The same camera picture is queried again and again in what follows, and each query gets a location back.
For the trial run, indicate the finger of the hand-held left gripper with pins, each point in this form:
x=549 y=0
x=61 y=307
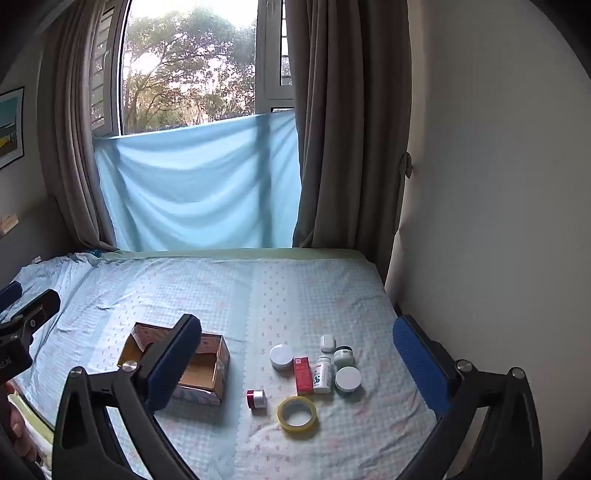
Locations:
x=39 y=305
x=11 y=294

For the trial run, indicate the red and silver jar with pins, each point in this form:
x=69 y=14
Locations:
x=256 y=399

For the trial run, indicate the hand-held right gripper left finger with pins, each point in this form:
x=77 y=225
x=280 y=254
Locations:
x=175 y=360

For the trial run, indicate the white pill bottle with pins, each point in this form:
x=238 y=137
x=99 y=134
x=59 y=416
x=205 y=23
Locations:
x=323 y=376

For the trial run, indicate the small white case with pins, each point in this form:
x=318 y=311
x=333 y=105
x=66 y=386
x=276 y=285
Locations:
x=327 y=343

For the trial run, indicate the window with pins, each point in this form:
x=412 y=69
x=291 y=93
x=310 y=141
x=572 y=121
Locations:
x=184 y=60

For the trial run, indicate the brown curtain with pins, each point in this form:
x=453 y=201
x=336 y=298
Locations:
x=74 y=138
x=351 y=138

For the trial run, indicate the light blue hanging cloth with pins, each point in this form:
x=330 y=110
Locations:
x=194 y=184

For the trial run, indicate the cardboard box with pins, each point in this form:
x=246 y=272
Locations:
x=203 y=369

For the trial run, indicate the green jar with labelled lid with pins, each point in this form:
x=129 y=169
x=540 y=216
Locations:
x=343 y=355

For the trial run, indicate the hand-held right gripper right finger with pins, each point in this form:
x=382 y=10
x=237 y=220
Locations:
x=418 y=364

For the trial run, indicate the green mattress cover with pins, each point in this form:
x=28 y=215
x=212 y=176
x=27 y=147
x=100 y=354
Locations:
x=231 y=254

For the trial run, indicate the wall poster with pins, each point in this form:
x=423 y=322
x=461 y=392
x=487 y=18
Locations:
x=10 y=129

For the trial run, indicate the small red carton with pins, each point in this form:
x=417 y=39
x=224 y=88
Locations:
x=302 y=374

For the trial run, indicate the person's left hand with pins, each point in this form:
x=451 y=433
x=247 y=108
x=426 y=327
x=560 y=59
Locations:
x=16 y=424

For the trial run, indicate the checked bed sheet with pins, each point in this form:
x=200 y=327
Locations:
x=258 y=300

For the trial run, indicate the small teal item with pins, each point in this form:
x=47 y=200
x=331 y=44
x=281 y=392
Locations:
x=94 y=253

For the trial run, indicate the yellow tape roll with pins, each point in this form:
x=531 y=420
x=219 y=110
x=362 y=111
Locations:
x=297 y=413

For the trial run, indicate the small wall plaque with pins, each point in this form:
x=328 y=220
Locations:
x=8 y=225

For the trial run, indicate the white round jar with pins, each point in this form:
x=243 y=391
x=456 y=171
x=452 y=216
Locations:
x=281 y=356

